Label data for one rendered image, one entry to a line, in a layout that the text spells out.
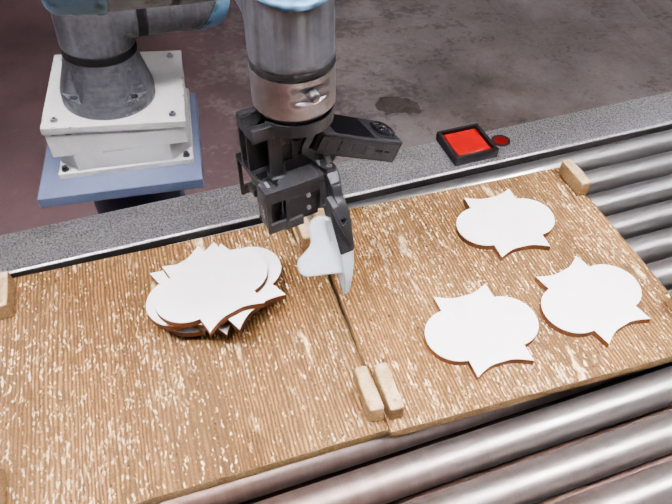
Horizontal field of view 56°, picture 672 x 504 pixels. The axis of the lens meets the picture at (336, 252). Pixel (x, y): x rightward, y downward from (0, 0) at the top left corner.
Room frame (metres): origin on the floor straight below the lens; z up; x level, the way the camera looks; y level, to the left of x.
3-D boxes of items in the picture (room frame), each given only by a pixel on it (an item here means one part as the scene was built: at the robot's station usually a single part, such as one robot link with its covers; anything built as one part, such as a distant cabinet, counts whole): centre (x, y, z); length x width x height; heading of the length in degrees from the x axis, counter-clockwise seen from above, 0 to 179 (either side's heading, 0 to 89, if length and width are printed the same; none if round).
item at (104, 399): (0.44, 0.19, 0.93); 0.41 x 0.35 x 0.02; 107
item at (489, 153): (0.85, -0.22, 0.92); 0.08 x 0.08 x 0.02; 19
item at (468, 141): (0.85, -0.22, 0.92); 0.06 x 0.06 x 0.01; 19
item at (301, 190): (0.49, 0.04, 1.18); 0.09 x 0.08 x 0.12; 119
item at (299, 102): (0.49, 0.04, 1.26); 0.08 x 0.08 x 0.05
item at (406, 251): (0.55, -0.21, 0.93); 0.41 x 0.35 x 0.02; 106
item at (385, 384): (0.37, -0.06, 0.95); 0.06 x 0.02 x 0.03; 16
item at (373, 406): (0.36, -0.04, 0.95); 0.06 x 0.02 x 0.03; 17
